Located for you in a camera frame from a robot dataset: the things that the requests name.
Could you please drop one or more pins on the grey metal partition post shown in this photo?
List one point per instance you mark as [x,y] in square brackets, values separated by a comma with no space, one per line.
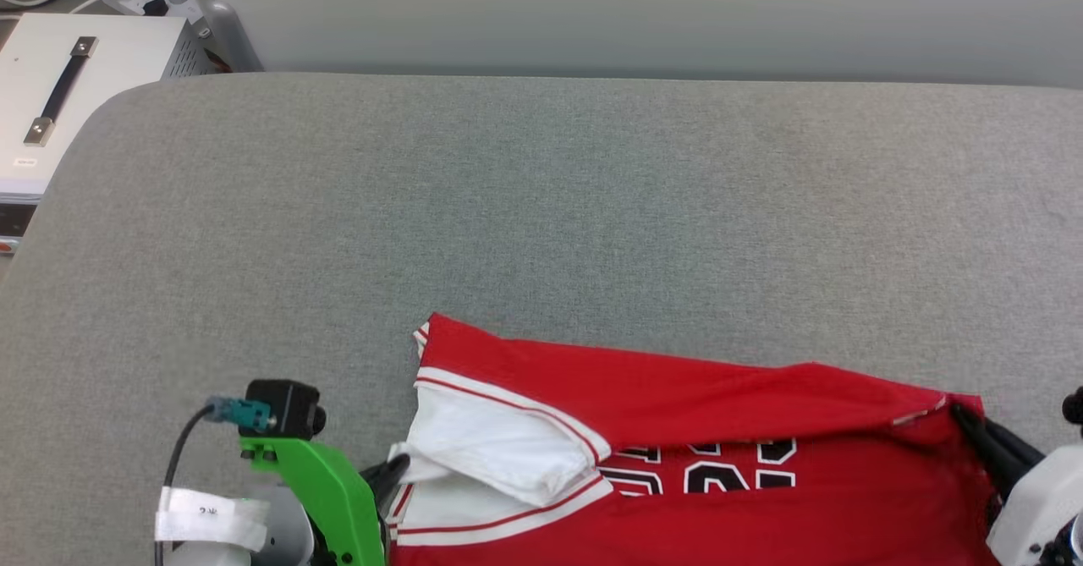
[233,41]

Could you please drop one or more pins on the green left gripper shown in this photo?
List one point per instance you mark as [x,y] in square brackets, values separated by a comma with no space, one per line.
[338,498]

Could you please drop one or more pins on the red white basketball jersey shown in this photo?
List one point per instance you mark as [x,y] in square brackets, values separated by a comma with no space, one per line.
[677,405]

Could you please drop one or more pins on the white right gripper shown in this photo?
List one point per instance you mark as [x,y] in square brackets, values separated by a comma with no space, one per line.
[1045,507]

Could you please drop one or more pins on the white label tape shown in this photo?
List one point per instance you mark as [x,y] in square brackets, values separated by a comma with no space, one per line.
[211,515]

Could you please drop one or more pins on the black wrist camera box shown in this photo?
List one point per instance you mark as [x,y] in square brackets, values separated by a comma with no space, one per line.
[1074,405]
[283,409]

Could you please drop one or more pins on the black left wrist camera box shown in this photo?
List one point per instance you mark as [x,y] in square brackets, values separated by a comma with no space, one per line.
[283,409]

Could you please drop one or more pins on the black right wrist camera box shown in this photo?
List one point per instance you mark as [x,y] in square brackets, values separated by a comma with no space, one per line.
[1074,405]

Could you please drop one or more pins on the white equipment case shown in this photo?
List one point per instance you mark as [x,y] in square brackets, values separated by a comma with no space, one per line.
[118,63]

